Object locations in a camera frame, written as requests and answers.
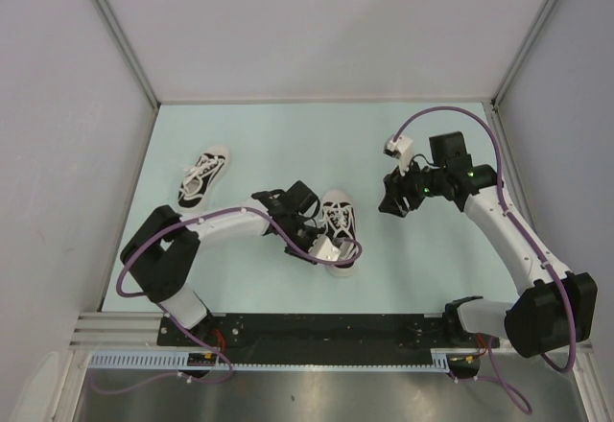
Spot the aluminium front frame rail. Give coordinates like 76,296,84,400
72,313,486,350

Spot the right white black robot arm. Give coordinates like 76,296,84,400
378,131,598,358

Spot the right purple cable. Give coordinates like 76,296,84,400
392,106,577,413

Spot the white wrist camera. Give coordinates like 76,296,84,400
384,135,414,176
308,235,354,268

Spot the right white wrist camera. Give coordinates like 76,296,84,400
384,135,414,176

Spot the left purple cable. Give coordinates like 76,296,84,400
88,206,364,394

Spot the aluminium corner post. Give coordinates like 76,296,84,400
90,0,160,111
490,0,561,108

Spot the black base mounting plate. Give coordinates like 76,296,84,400
157,313,501,366

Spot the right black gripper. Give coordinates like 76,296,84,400
378,154,446,218

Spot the right aluminium corner post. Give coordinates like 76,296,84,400
490,0,561,108

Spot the purple cable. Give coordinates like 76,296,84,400
392,106,577,413
88,206,364,394

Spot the black white sneaker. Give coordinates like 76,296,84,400
177,145,230,214
321,190,358,261

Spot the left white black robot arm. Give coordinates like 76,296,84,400
117,180,340,345

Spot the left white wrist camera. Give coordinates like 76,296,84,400
308,235,354,268

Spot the left aluminium corner post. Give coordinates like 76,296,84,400
90,0,160,111

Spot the grey slotted cable duct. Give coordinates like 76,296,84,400
88,350,482,373

